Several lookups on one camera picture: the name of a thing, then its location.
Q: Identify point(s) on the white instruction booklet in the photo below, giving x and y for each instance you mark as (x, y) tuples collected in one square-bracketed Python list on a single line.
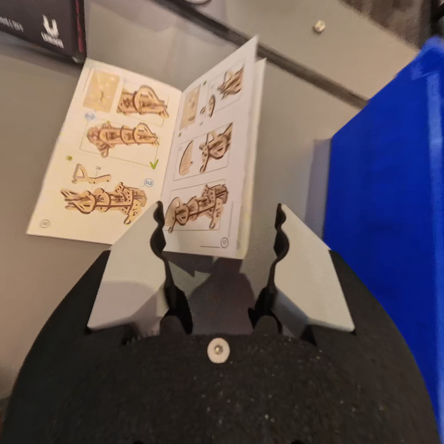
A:
[(114, 138)]

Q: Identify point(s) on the black model kit box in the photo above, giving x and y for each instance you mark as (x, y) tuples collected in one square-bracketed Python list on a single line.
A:
[(34, 27)]

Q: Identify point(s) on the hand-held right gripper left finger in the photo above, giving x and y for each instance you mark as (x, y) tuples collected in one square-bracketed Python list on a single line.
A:
[(128, 284)]

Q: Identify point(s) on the blue plastic bin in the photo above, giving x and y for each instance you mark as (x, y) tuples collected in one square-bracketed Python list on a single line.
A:
[(381, 208)]

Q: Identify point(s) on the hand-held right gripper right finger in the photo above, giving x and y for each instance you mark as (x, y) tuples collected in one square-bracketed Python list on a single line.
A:
[(308, 284)]

